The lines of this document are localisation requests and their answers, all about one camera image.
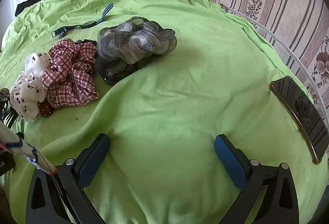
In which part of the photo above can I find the red plaid scrunchie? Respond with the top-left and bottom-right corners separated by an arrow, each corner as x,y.
42,38 -> 99,109

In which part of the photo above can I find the grey organza scrunchie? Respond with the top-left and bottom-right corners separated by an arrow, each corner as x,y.
97,16 -> 177,64

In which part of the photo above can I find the dark red polka dot scrunchie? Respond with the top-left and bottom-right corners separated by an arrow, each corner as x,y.
37,99 -> 54,118

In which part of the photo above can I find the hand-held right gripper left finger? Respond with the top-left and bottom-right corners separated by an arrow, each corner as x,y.
26,133 -> 111,224

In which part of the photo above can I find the black smartphone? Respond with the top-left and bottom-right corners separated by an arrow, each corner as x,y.
269,76 -> 329,164

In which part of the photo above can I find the white cherry print scrunchie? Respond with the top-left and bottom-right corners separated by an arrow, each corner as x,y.
10,51 -> 52,122

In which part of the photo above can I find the dark toothed hair claw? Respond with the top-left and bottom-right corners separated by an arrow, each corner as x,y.
0,107 -> 19,128

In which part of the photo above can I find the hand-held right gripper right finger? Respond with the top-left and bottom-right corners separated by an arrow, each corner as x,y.
214,134 -> 300,224

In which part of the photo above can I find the green cloth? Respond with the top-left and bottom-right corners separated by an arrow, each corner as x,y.
0,0 -> 329,224

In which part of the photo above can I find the speckled beaded bracelet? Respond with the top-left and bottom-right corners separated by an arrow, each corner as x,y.
0,87 -> 11,102

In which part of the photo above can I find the striped floral sofa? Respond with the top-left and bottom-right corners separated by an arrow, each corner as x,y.
206,0 -> 329,111

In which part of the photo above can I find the blue striped strap watch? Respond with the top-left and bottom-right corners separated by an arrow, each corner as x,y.
51,3 -> 114,39

